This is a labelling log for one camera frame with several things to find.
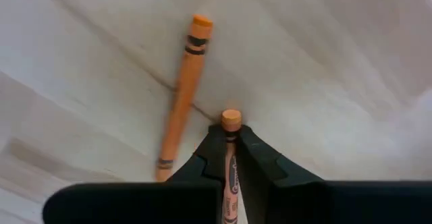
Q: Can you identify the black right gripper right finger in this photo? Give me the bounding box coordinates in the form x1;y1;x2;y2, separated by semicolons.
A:
236;124;432;224

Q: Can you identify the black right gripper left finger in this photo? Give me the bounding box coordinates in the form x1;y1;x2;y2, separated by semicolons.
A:
42;124;229;224

